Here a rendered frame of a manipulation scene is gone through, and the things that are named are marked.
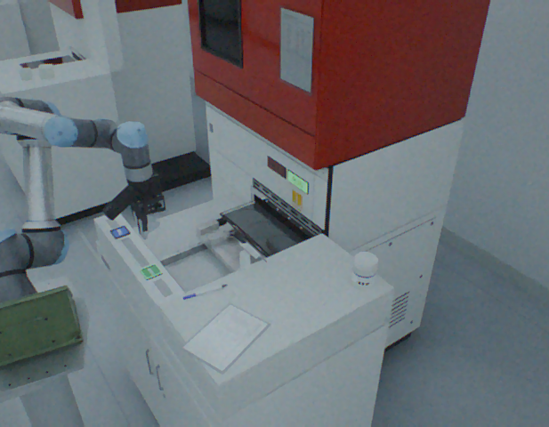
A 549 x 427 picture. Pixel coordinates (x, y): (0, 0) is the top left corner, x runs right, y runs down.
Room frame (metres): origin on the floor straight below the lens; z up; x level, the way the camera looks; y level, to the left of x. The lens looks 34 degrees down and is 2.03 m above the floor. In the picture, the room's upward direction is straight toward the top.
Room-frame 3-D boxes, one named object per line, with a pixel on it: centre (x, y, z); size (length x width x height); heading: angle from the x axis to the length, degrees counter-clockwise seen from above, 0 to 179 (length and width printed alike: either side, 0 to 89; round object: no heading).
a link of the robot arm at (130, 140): (1.27, 0.38, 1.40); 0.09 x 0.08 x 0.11; 51
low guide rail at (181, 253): (1.58, 0.25, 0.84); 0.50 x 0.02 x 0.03; 125
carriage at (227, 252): (1.47, 0.16, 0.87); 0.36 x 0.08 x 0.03; 35
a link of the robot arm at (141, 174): (1.27, 0.38, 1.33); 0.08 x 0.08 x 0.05
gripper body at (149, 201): (1.27, 0.37, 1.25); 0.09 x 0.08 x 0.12; 125
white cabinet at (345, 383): (1.39, 0.17, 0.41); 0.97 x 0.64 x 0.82; 35
